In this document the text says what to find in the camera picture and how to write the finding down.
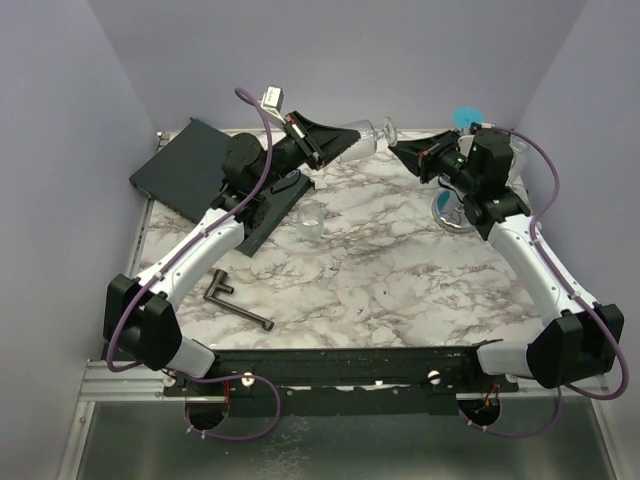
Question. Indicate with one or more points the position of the dark grey flat box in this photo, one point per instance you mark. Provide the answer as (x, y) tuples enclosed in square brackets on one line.
[(186, 176)]

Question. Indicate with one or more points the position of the chrome wine glass rack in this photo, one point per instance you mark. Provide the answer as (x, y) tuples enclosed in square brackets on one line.
[(464, 227)]

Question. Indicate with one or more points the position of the aluminium extrusion frame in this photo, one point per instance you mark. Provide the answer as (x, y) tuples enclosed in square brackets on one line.
[(100, 385)]

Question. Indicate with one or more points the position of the dark metal T-handle tool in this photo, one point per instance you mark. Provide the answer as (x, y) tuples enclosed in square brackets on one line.
[(218, 285)]

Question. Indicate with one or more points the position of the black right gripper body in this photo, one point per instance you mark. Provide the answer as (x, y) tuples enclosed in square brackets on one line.
[(449, 161)]

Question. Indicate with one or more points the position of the blue wine glass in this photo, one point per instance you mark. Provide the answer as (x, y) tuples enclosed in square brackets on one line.
[(465, 116)]

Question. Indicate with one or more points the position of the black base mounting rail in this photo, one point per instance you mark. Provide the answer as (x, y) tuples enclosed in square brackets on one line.
[(365, 381)]

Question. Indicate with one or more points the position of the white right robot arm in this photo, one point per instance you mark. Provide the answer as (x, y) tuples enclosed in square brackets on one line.
[(580, 335)]

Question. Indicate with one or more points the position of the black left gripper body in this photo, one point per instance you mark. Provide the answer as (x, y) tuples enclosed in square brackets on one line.
[(286, 157)]

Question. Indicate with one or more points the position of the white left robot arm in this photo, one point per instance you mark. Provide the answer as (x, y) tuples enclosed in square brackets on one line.
[(140, 313)]

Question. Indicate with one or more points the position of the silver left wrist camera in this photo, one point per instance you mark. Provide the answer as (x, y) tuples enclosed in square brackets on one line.
[(271, 103)]

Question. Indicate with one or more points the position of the clear ribbed wine glass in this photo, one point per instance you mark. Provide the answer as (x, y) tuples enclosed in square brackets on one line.
[(310, 221)]

